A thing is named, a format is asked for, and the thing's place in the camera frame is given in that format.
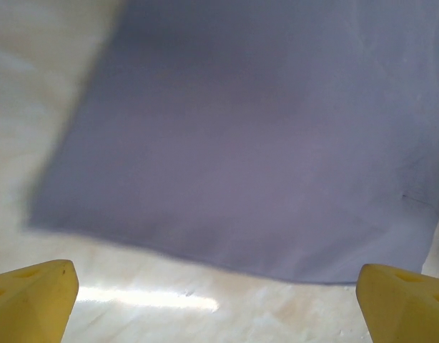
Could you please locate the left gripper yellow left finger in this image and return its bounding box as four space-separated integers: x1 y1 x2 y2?
0 259 80 343

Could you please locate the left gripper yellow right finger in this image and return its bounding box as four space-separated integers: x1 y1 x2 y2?
355 263 439 343

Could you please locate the lavender skirt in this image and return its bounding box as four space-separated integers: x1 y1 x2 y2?
24 0 439 287

